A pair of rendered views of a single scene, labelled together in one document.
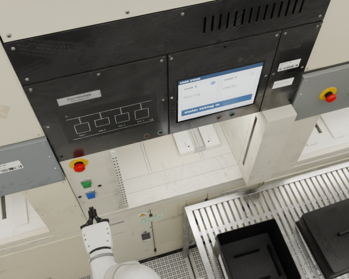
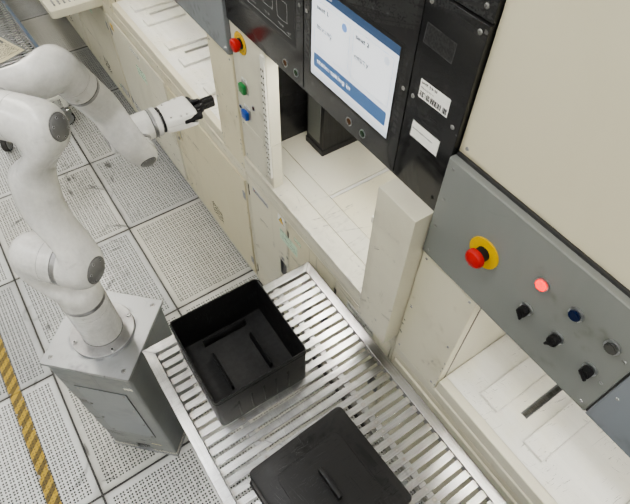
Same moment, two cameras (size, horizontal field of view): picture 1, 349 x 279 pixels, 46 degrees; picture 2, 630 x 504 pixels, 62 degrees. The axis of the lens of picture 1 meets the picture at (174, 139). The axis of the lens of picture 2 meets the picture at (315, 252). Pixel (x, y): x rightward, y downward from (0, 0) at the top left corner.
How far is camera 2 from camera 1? 123 cm
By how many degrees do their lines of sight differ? 39
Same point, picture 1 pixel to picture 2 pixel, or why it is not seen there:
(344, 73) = (514, 228)
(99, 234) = (176, 109)
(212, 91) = (343, 48)
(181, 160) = (365, 225)
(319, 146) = (490, 417)
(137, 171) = (327, 183)
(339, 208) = (375, 469)
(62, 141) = not seen: outside the picture
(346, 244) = (307, 489)
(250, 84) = (383, 87)
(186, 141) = not seen: hidden behind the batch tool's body
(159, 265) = not seen: hidden behind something
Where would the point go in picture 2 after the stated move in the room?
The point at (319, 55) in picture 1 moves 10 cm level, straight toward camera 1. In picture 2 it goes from (487, 132) to (426, 125)
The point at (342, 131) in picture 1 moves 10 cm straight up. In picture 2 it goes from (548, 454) to (564, 441)
